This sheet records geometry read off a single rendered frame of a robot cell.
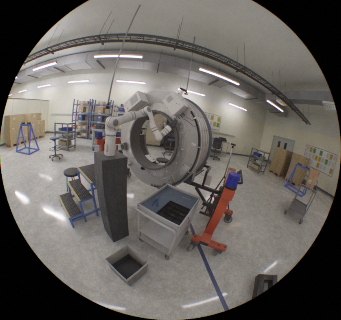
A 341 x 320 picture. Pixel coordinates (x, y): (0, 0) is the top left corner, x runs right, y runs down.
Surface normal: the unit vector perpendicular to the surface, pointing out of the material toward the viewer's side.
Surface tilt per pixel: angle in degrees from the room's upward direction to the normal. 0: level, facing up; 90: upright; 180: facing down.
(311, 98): 90
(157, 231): 0
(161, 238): 0
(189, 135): 90
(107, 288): 0
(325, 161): 90
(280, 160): 90
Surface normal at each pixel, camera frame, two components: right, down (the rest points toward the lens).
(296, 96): -0.97, -0.11
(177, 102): -0.49, 0.12
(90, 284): 0.16, -0.96
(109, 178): 0.75, 0.27
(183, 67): 0.16, 0.26
